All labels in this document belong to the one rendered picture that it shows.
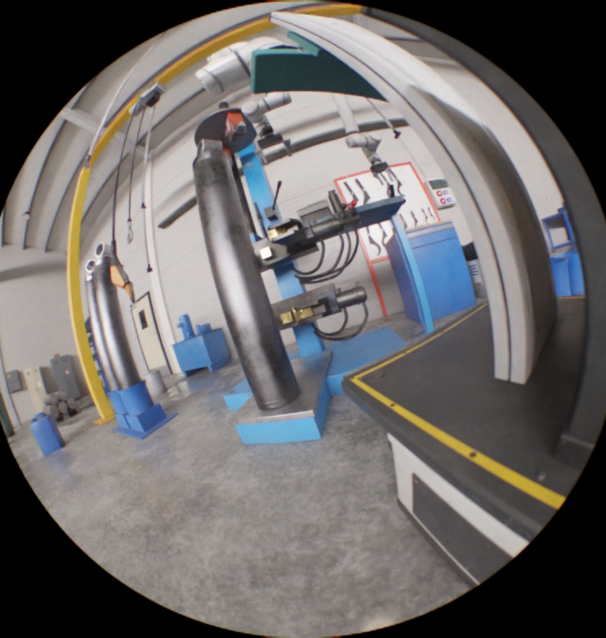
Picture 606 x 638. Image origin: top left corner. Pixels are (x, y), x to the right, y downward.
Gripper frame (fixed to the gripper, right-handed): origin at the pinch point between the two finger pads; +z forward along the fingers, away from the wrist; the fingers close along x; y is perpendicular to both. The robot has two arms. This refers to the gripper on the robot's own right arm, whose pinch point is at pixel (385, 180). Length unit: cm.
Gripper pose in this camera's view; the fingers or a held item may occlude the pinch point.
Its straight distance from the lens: 152.2
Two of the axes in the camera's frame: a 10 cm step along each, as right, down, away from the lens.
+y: -4.4, 1.9, -8.8
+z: 3.1, 9.5, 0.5
